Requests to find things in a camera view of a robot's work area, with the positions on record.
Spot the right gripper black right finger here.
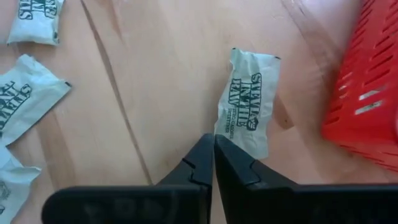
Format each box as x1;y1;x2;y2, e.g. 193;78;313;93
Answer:
214;134;398;224

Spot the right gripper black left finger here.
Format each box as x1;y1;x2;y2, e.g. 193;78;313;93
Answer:
41;133;215;224

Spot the green white stevia packet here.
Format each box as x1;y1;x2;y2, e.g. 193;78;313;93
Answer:
0;54;72;147
6;0;65;47
213;47;282;161
0;146;42;224

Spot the red plastic slotted basket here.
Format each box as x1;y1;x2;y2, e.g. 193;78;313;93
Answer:
321;0;398;172

